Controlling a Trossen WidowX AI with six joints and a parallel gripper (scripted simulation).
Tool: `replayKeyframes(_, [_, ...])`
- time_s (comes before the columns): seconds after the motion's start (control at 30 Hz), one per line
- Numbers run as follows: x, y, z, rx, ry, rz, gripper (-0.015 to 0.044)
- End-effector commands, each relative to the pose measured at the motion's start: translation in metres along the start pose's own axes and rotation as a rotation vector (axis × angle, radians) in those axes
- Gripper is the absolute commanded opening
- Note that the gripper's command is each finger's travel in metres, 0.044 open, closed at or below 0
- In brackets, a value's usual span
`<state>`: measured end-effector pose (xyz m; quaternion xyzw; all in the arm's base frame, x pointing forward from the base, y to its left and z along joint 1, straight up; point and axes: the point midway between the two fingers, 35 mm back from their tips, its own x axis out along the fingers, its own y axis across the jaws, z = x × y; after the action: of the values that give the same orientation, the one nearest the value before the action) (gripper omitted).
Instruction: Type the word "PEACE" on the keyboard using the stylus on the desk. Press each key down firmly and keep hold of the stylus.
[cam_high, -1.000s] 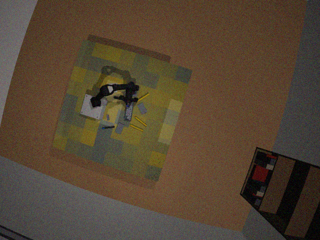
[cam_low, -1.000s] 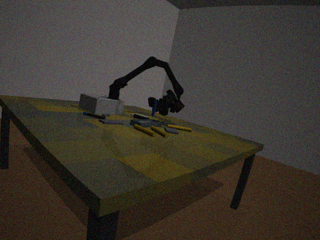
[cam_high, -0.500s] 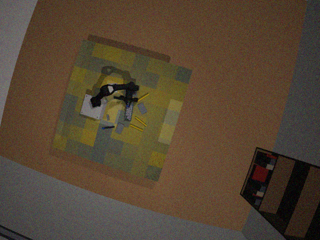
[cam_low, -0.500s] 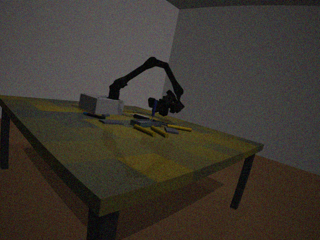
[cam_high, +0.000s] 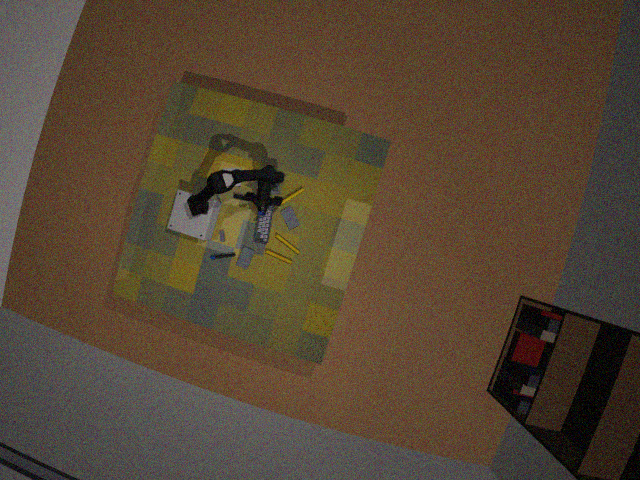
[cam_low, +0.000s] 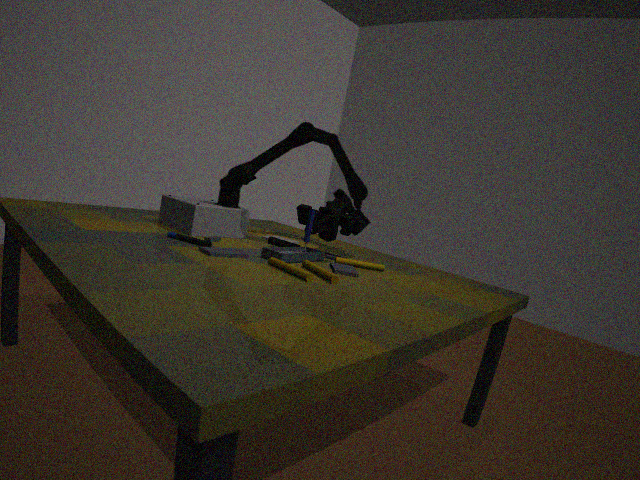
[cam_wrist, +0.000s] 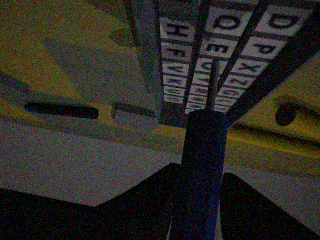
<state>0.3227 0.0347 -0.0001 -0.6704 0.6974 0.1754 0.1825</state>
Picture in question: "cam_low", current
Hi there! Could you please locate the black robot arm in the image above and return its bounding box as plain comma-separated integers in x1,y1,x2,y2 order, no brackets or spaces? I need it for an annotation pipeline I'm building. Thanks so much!
215,122,371,236

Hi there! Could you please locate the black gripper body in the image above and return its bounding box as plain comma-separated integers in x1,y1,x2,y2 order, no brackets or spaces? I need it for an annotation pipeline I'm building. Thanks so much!
297,201,353,236

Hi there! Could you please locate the keyboard with white letter keys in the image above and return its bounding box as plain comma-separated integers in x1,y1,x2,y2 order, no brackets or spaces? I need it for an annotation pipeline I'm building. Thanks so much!
260,247,325,263

